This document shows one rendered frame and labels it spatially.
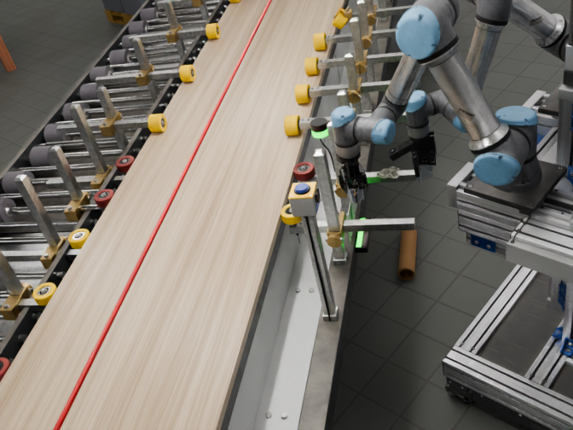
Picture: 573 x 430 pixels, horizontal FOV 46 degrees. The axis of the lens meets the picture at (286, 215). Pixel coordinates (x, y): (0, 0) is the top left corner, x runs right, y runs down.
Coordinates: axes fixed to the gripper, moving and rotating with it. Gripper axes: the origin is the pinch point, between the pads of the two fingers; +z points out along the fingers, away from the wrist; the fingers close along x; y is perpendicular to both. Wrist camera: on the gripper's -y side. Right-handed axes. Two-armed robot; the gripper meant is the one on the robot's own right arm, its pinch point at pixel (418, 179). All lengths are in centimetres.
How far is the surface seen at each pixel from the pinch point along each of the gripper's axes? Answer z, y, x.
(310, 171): -8.5, -38.4, -2.4
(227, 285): -9, -56, -61
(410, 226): -0.5, -1.5, -26.6
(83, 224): -3, -129, -20
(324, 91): -13, -40, 48
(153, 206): -9, -96, -19
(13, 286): -10, -134, -61
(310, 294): 20, -38, -38
